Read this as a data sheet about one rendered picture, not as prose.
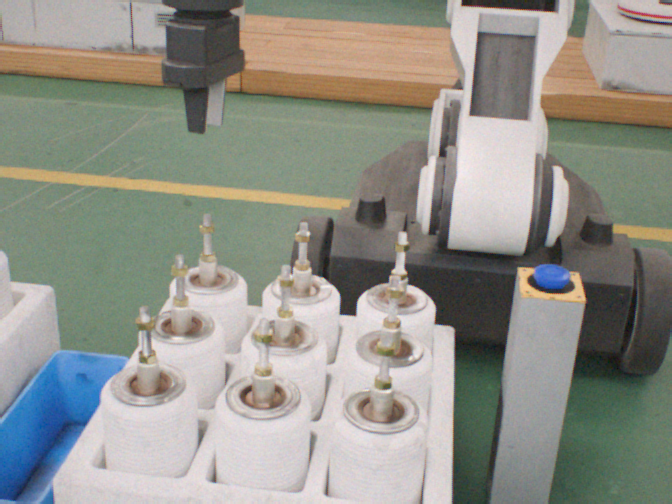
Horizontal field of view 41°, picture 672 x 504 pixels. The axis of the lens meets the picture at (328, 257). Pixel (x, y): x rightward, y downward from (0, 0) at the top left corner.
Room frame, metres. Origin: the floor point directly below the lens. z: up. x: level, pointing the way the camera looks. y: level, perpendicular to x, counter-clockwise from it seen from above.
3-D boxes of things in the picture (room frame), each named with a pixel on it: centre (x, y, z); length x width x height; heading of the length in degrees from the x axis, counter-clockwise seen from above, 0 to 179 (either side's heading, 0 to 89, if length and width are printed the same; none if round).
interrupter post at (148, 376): (0.76, 0.18, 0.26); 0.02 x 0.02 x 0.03
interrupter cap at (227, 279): (0.99, 0.15, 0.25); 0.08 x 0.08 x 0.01
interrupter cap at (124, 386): (0.76, 0.18, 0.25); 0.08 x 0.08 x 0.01
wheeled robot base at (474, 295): (1.53, -0.27, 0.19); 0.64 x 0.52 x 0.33; 172
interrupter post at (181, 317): (0.87, 0.16, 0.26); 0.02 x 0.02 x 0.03
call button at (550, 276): (0.90, -0.25, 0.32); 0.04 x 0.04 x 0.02
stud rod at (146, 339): (0.76, 0.18, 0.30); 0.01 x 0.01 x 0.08
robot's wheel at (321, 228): (1.32, 0.02, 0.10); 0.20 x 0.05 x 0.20; 172
